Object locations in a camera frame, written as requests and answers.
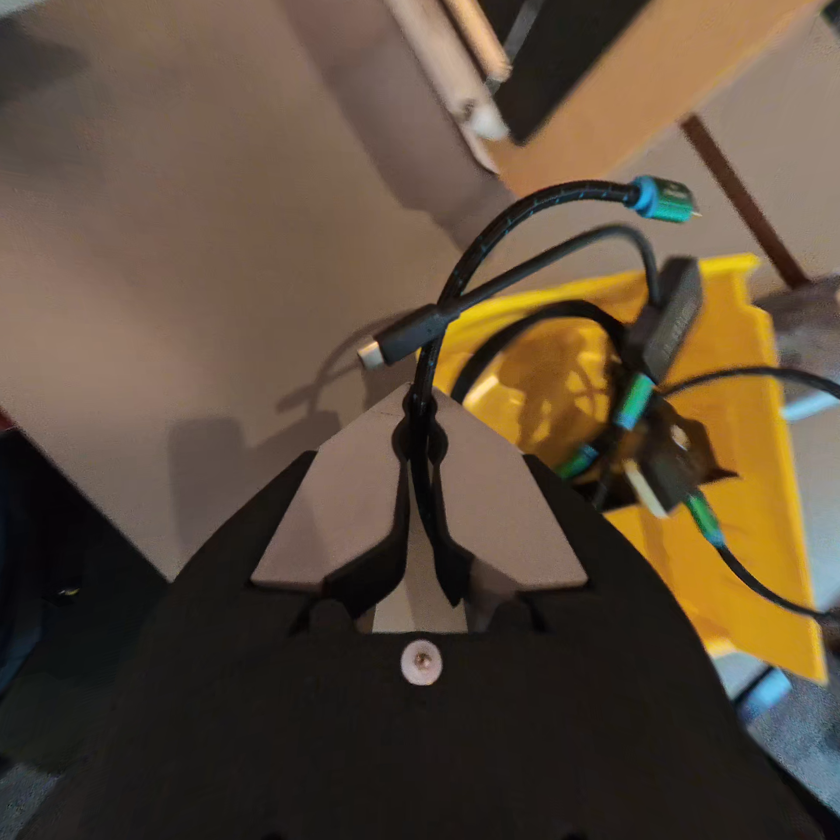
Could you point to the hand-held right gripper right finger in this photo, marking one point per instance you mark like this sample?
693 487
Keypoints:
512 518

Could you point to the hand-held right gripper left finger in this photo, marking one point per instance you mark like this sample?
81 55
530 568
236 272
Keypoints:
328 518

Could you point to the black HDMI switch hub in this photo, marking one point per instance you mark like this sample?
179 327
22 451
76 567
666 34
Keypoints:
669 472

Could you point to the yellow plastic bin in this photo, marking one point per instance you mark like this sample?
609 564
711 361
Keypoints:
741 590

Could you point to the black hub adapter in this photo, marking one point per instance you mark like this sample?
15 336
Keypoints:
676 308

